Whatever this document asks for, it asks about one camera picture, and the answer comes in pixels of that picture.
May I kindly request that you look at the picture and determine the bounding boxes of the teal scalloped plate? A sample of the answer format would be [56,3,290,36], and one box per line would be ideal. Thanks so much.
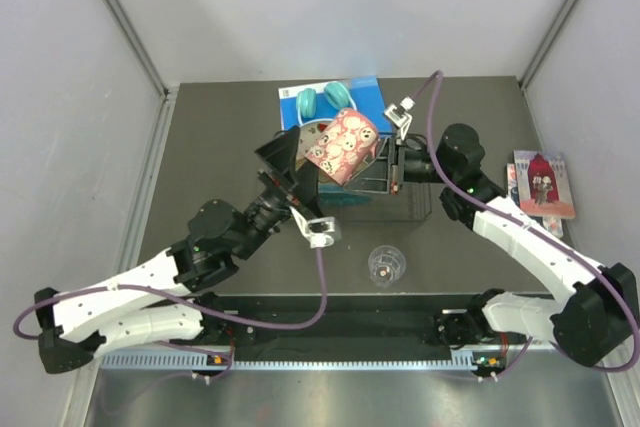
[318,184,371,207]

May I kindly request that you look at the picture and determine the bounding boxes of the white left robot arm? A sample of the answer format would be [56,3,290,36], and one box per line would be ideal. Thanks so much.
[34,126,340,374]

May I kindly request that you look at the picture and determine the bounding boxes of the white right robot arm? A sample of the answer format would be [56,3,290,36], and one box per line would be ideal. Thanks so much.
[402,124,639,367]

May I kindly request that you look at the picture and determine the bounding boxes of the grey slotted cable duct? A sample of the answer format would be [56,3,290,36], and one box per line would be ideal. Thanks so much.
[99,349,506,372]

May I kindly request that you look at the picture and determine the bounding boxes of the clear drinking glass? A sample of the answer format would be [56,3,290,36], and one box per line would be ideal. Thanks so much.
[368,245,407,287]

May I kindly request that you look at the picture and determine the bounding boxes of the blue folder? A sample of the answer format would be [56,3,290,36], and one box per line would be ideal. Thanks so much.
[278,76,392,136]

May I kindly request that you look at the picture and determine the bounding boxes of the pink glass mug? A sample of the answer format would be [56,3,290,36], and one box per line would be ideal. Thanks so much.
[305,108,379,186]

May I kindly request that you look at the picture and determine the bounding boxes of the white watermelon pattern plate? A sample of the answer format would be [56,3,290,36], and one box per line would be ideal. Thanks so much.
[296,120,330,164]

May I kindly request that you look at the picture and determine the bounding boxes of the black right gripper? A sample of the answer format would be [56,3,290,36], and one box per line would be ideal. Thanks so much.
[345,136,457,194]

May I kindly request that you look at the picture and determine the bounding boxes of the teal cat ear headphones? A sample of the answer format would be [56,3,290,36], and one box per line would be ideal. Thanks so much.
[295,81,358,126]

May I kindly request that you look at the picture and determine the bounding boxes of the black wire dish rack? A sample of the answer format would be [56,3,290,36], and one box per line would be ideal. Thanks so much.
[272,129,434,226]

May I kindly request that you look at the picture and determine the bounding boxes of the illustrated red castle book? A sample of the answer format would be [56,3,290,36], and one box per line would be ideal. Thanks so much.
[514,150,576,219]

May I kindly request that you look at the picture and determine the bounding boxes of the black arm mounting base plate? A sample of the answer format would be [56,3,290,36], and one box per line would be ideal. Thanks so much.
[168,296,501,348]

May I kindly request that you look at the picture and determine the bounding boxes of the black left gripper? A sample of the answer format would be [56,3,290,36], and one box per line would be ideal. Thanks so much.
[232,126,326,261]

